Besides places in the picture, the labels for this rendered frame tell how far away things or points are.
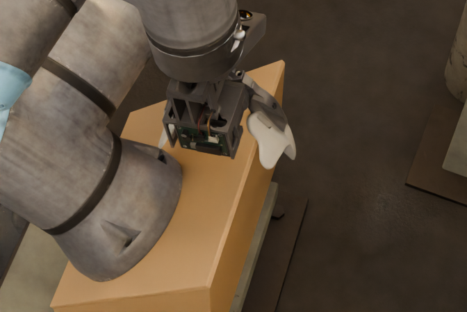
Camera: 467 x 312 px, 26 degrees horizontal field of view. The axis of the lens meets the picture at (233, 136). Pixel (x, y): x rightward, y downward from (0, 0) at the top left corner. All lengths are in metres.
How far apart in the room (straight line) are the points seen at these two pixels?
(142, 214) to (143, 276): 0.07
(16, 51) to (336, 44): 0.93
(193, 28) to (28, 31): 0.14
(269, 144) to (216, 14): 0.23
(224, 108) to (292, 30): 0.75
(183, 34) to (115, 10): 0.31
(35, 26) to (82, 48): 0.28
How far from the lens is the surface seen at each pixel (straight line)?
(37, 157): 1.18
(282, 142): 1.11
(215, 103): 1.01
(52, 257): 1.43
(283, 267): 1.51
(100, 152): 1.22
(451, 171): 1.63
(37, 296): 1.41
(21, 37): 0.91
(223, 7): 0.91
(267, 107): 1.07
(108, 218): 1.23
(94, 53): 1.19
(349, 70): 1.72
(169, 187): 1.25
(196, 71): 0.95
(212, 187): 1.21
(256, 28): 1.08
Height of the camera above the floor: 1.41
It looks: 59 degrees down
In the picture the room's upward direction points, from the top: straight up
